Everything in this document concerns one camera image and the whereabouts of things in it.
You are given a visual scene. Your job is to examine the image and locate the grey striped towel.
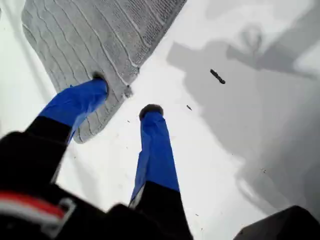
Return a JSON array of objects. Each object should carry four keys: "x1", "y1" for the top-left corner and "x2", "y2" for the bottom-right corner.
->
[{"x1": 21, "y1": 0, "x2": 188, "y2": 145}]

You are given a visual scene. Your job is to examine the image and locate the small black debris piece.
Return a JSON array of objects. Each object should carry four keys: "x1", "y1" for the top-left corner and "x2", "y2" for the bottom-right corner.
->
[{"x1": 209, "y1": 68, "x2": 227, "y2": 85}]

